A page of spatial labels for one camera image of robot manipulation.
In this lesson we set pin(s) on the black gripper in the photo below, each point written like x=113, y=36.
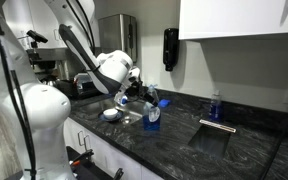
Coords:
x=137, y=90

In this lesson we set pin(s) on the blue sponge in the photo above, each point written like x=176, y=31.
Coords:
x=164, y=103

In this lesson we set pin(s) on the large blue dish soap bottle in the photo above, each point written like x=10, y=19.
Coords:
x=151, y=111

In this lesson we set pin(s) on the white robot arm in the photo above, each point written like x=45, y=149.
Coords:
x=38, y=110

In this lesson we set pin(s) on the small blue soap bottle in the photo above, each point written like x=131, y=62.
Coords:
x=215, y=111

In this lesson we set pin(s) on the blue ceramic plate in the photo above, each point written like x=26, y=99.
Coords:
x=118, y=117

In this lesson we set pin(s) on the white bowl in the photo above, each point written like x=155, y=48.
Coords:
x=110, y=113

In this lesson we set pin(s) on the stainless steel sink basin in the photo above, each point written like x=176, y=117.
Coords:
x=126, y=114

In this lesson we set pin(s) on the steel paper towel dispenser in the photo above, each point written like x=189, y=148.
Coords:
x=119, y=32

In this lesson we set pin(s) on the white lower cabinet doors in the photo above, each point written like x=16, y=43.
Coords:
x=106, y=157

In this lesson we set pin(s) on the white upper cabinet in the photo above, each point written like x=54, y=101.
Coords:
x=204, y=19

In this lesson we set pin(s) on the black cart with orange clamps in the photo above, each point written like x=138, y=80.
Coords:
x=84, y=169

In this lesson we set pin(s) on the coffee machine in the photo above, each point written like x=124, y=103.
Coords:
x=55, y=66

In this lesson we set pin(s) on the black wall soap dispenser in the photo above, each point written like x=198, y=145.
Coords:
x=171, y=48

